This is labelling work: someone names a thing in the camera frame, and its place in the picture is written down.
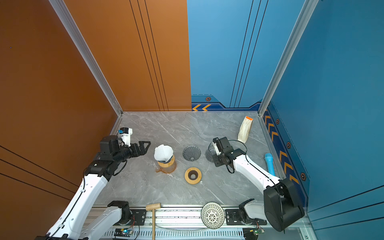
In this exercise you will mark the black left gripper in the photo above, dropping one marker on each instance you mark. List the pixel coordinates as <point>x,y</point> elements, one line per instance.
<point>142,151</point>

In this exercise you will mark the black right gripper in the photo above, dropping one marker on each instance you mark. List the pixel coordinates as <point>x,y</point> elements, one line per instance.
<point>216,162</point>

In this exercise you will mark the grey glass pitcher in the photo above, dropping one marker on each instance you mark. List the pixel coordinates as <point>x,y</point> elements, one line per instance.
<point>211,153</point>

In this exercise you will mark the white paper coffee filter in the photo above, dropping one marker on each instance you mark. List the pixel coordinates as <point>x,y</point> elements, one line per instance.
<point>163,154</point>

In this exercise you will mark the wooden ring holder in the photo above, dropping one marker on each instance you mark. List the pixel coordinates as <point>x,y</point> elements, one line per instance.
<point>193,175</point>
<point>168,164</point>

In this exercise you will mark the orange glass carafe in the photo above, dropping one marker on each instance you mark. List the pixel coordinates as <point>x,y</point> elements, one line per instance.
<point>166,170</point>

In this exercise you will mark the coffee filter pack orange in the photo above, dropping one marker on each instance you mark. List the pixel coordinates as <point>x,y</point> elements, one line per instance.
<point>245,129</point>

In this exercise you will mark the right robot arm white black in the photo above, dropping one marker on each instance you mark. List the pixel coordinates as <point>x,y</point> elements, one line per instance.
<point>281,206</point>

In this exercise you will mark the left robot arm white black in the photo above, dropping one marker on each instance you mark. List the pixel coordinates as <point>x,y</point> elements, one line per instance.
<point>69,226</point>

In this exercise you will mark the grey glass dripper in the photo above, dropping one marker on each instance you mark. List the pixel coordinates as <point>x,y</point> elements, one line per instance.
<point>191,153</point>

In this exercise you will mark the light blue cylinder roll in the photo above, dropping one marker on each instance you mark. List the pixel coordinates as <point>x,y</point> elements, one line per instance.
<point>270,163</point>

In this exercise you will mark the white woven trivet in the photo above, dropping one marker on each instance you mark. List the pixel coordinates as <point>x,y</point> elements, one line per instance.
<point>213,215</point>

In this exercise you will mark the wooden mallet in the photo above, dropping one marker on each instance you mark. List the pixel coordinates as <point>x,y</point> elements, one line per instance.
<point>152,208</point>

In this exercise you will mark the right green circuit board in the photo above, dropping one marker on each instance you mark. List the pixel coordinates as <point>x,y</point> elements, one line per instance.
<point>252,233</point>

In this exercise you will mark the green circuit board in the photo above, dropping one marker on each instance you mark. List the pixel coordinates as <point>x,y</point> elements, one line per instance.
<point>123,233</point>
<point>252,233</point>

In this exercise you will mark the left green circuit board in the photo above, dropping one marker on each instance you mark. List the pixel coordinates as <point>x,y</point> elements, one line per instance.
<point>123,233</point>

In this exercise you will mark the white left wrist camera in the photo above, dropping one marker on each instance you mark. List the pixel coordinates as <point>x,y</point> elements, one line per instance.
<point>125,134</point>

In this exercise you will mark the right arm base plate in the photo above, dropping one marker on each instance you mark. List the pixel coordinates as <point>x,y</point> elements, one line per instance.
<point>239,217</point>

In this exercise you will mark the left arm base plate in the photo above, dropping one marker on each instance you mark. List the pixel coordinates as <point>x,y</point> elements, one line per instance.
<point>137,218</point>

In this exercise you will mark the aluminium front rail frame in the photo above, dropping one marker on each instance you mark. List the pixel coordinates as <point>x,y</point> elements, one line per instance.
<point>185,223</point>

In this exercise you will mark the left aluminium corner post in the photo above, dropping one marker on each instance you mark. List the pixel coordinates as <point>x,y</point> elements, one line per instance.
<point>75,34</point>

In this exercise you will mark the aluminium corner post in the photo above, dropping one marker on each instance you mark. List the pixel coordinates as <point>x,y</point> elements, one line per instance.
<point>292,43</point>
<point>75,34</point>

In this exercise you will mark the right aluminium corner post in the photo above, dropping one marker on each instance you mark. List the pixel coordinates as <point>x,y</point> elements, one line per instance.
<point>292,43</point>

